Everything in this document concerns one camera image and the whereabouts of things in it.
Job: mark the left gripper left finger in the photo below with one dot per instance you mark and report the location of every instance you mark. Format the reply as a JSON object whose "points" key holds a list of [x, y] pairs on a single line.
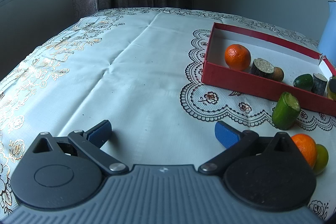
{"points": [[89, 144]]}

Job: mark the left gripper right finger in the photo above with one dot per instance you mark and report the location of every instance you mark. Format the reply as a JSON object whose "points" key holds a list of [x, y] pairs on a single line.
{"points": [[237, 145]]}

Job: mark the green cucumber cylinder piece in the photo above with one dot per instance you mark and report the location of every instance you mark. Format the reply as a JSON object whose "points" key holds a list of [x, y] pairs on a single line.
{"points": [[286, 111]]}

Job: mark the orange mandarin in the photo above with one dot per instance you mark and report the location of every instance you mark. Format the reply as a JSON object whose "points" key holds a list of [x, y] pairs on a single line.
{"points": [[237, 57], [307, 147]]}

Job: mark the brown kiwi fruit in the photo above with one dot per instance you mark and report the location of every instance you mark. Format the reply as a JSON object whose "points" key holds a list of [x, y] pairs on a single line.
{"points": [[278, 74]]}

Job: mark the green tomato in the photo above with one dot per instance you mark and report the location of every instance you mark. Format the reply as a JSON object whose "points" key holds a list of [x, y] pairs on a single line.
{"points": [[331, 88], [322, 159]]}

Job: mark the green avocado half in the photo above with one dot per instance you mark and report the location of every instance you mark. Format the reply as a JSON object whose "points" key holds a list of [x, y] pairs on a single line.
{"points": [[304, 82]]}

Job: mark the white embroidered tablecloth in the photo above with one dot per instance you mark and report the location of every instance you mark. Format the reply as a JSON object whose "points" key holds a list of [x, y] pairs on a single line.
{"points": [[141, 69]]}

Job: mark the light blue electric kettle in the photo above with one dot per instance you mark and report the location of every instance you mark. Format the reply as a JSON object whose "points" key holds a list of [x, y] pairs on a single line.
{"points": [[327, 44]]}

